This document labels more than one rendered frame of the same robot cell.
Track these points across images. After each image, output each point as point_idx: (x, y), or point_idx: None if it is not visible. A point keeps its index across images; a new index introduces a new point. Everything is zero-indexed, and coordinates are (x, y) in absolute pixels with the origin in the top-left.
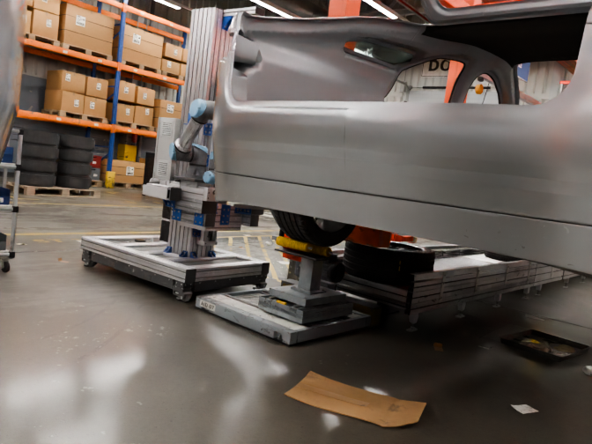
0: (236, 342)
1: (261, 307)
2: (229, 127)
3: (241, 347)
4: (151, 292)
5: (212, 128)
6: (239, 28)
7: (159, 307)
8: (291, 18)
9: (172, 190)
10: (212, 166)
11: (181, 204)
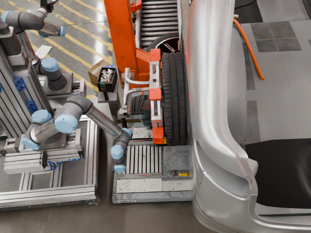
0: (190, 226)
1: (164, 180)
2: (260, 232)
3: (200, 229)
4: (61, 209)
5: (217, 219)
6: (254, 176)
7: (101, 228)
8: (226, 77)
9: (43, 161)
10: (121, 162)
11: (50, 158)
